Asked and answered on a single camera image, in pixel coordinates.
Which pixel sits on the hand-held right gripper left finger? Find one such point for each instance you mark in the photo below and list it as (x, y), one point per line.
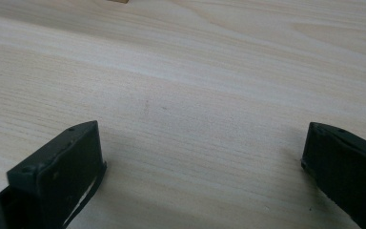
(63, 178)

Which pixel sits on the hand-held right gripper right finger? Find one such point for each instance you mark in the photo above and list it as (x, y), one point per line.
(346, 171)

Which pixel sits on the small tan wooden block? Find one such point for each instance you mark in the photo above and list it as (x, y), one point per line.
(118, 1)

